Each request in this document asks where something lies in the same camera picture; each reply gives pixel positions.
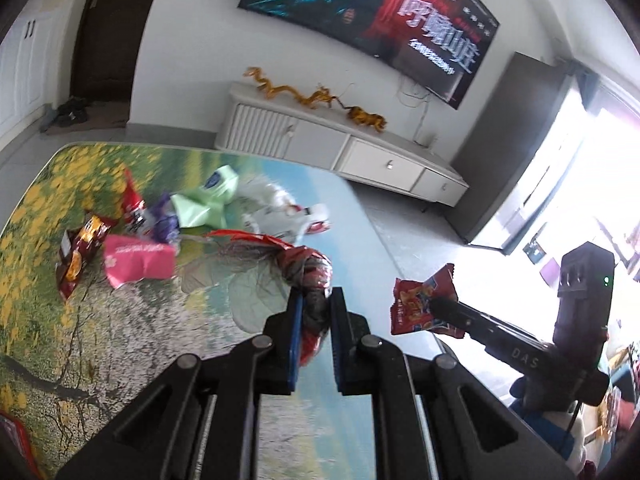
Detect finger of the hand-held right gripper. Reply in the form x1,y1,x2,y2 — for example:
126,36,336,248
431,297,501,350

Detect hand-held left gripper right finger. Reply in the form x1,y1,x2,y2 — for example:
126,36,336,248
329,287,577,480

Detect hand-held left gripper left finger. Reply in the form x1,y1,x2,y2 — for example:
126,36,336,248
55,292,304,480

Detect small red snack packet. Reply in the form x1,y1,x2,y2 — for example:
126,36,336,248
390,263,463,337

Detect clear plastic bag red print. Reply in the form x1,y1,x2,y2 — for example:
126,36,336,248
180,229,335,367

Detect light green packet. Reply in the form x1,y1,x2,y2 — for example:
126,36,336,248
170,165,242,229

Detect purple wrapper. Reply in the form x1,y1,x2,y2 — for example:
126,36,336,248
147,192,182,247

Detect long red white snack packet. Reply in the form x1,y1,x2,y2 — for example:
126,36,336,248
121,169,149,233

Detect white plastic bag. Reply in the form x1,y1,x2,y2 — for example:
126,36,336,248
239,179,302,241

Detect grey curtain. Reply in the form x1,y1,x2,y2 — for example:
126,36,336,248
451,52,587,257

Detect pink packet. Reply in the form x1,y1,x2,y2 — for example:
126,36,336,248
103,233,177,290

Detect white television cabinet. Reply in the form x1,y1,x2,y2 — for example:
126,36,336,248
214,82,470,207

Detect small golden animal ornament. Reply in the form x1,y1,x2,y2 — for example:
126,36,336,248
347,105,389,134

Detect brown chip packet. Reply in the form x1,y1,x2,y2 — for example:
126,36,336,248
55,211,119,302

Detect golden dragon ornament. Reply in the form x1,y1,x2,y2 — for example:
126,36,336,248
243,66,347,111

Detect brown door mat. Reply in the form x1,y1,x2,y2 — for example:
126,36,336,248
40,104,132,137

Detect black shoes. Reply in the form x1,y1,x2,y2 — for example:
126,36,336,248
52,97,92,127

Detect dark brown door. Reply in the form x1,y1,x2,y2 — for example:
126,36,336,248
69,0,172,107

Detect white wardrobe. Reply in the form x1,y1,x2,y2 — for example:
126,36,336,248
0,0,65,143

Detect television cable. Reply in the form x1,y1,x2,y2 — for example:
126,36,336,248
399,76,437,147

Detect wall television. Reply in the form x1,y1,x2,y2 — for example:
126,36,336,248
237,0,502,110

